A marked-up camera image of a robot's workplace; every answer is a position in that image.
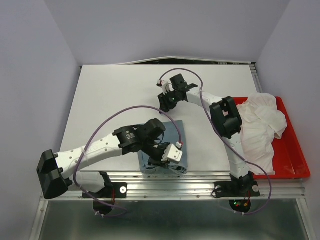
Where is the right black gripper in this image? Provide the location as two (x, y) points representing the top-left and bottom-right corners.
(157, 90), (180, 115)

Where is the light blue denim skirt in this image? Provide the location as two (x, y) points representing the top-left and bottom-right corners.
(138, 120), (188, 175)

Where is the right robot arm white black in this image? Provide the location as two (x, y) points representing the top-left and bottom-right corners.
(156, 74), (254, 195)

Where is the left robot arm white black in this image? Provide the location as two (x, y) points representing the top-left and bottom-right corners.
(36, 118), (178, 200)

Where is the white skirt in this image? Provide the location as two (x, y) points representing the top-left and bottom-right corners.
(237, 93), (288, 175)

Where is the red plastic tray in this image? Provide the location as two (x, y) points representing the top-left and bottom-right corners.
(232, 96), (311, 180)

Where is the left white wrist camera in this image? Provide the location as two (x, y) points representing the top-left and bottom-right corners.
(161, 141), (183, 164)

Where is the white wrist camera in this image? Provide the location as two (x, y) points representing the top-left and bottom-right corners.
(156, 79), (172, 95)
(161, 141), (183, 164)

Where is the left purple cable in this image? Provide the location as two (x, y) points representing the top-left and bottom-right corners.
(73, 106), (185, 218)

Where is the purple cable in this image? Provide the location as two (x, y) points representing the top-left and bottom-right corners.
(73, 106), (185, 218)
(156, 68), (273, 216)

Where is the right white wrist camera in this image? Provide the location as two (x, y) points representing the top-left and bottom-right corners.
(156, 79), (172, 95)

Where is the aluminium extrusion frame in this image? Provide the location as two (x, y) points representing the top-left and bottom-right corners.
(32, 65), (316, 240)

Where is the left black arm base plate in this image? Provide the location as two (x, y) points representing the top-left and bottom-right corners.
(89, 182), (128, 199)

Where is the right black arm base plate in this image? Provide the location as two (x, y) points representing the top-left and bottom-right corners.
(211, 181), (261, 199)

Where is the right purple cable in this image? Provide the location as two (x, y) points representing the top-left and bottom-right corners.
(156, 68), (273, 216)

